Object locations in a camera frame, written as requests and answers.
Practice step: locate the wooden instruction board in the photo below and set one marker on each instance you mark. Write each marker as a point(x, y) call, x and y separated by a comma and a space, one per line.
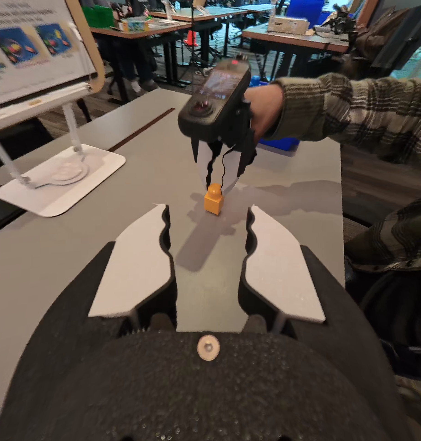
point(31, 51)

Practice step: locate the wooden desk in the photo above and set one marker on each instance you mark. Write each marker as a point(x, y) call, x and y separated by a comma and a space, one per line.
point(293, 39)
point(162, 29)

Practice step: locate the white board stand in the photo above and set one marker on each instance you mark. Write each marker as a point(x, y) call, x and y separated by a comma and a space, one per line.
point(76, 196)

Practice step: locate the person's right forearm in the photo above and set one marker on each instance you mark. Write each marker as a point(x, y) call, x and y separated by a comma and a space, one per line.
point(351, 110)

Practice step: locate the black light stand tripod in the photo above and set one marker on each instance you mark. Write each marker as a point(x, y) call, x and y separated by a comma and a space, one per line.
point(196, 55)

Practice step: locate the dark brown jacket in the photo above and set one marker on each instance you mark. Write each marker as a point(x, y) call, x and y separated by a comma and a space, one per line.
point(379, 38)

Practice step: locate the cardboard box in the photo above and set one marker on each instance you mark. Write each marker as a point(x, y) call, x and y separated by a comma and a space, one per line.
point(288, 24)

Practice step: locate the orange traffic cone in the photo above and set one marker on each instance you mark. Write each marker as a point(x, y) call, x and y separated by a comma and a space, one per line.
point(191, 39)

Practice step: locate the green box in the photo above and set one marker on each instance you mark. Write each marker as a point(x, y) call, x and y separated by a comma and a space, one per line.
point(98, 17)

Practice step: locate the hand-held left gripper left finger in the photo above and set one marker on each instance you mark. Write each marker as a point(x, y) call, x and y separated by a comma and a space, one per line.
point(134, 272)

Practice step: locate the blue plastic bin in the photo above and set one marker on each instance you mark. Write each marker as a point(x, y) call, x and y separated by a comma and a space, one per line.
point(283, 144)

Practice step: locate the orange toy block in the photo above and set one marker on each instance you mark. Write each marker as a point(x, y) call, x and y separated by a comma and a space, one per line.
point(214, 203)

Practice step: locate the person's right hand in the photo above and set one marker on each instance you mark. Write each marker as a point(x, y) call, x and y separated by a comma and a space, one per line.
point(265, 110)

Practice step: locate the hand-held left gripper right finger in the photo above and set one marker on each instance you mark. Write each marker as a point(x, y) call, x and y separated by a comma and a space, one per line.
point(283, 275)

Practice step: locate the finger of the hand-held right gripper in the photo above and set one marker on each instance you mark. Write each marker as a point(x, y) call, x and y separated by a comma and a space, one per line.
point(232, 168)
point(205, 162)

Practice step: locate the colourful box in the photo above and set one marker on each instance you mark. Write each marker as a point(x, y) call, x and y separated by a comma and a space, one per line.
point(136, 26)

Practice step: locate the person's plaid shirt torso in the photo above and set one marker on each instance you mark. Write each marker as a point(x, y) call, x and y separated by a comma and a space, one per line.
point(396, 237)

